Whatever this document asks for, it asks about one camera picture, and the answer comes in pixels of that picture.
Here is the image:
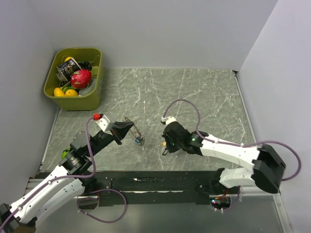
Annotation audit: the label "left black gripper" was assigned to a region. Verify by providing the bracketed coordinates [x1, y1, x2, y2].
[86, 121, 134, 157]

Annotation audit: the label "black tag key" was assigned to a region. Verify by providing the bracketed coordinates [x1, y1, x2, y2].
[162, 147, 170, 156]

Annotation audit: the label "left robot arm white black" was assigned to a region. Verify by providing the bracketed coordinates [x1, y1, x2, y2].
[0, 117, 134, 233]

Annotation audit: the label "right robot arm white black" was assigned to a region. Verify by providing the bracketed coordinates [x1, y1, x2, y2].
[162, 118, 286, 195]

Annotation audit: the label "olive green plastic bin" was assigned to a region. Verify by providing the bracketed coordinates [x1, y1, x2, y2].
[43, 47, 104, 111]

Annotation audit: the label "green ball toy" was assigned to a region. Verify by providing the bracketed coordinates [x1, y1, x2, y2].
[61, 148, 70, 159]

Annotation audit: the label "yellow mango toy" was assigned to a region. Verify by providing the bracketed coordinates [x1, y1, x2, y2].
[65, 89, 78, 97]

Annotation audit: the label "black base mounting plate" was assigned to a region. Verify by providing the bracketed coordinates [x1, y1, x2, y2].
[82, 169, 239, 207]

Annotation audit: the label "red dragon fruit toy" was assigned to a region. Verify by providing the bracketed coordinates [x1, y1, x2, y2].
[70, 69, 91, 89]

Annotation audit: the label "yellow lemon toy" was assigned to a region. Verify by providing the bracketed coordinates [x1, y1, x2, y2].
[53, 87, 65, 97]

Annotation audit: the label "black printed paper cup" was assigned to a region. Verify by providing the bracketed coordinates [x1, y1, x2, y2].
[56, 59, 82, 82]

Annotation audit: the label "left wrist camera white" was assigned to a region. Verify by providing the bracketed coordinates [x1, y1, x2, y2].
[93, 113, 113, 134]

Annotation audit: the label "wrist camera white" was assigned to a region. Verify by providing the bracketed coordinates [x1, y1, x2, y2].
[161, 116, 176, 125]
[93, 113, 113, 134]

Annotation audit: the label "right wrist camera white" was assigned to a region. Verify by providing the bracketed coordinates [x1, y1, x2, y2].
[161, 116, 176, 125]

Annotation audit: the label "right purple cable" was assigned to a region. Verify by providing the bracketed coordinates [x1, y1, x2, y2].
[163, 99, 302, 212]

